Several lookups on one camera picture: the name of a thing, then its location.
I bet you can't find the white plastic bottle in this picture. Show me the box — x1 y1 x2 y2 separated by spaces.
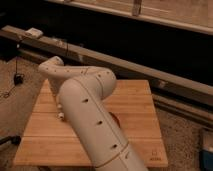
57 104 65 121

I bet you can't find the black object at left edge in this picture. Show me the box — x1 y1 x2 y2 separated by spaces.
0 136 21 145

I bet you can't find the blue container at right edge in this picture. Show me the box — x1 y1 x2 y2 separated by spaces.
199 129 213 171

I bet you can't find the white box on ledge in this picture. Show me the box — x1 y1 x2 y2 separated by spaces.
26 28 43 38

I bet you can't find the orange ceramic bowl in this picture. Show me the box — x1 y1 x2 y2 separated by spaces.
109 112 121 128

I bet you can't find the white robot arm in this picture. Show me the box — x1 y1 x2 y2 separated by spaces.
38 56 148 171

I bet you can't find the black power adapter with cable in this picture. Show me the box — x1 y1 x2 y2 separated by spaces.
0 43 25 98

